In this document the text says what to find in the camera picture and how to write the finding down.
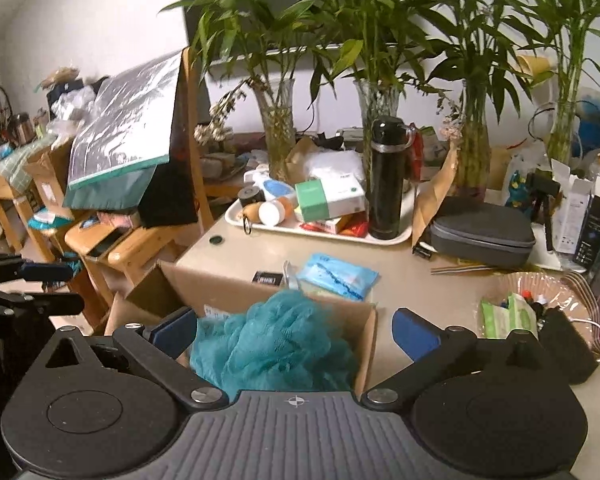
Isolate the cardboard box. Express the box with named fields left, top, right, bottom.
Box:
left=105, top=261, right=377, bottom=396

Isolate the bamboo plant in glass vase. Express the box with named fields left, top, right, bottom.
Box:
left=167, top=0, right=328, bottom=183

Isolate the blue wet wipes pack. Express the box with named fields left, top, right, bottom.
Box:
left=298, top=254, right=379, bottom=301

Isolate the tall bamboo plant vase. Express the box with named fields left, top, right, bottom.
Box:
left=418, top=0, right=540, bottom=200

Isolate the white serving tray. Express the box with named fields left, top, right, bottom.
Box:
left=224, top=186, right=417, bottom=246

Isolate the white orange cream bottle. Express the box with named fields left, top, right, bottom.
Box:
left=258, top=196, right=294, bottom=226

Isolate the white and green box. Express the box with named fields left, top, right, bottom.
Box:
left=294, top=174, right=366, bottom=222

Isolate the bamboo plant in crystal vase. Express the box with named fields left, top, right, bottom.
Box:
left=309, top=0, right=439, bottom=185

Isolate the black product box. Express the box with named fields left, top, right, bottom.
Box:
left=572, top=195, right=600, bottom=270

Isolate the far right bamboo plant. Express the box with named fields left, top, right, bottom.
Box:
left=509, top=0, right=600, bottom=162

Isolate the black pouch in basket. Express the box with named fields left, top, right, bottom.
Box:
left=539, top=308, right=598, bottom=385

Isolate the brown paper bag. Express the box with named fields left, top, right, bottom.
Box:
left=411, top=142, right=458, bottom=247

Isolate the black insulated bottle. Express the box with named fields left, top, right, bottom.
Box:
left=368, top=116, right=415, bottom=240

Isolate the green tissue pack in basket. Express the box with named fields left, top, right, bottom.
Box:
left=479, top=292, right=538, bottom=339

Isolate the silver foil bag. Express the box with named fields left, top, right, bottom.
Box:
left=68, top=51, right=182, bottom=190

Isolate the white product box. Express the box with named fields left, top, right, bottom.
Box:
left=552, top=159, right=593, bottom=255

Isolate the small black tripod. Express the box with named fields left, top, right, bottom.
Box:
left=527, top=169, right=560, bottom=252

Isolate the teal mesh bath loofah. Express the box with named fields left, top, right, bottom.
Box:
left=189, top=289, right=358, bottom=400

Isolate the grey zippered hard case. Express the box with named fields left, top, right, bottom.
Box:
left=429, top=196, right=535, bottom=268

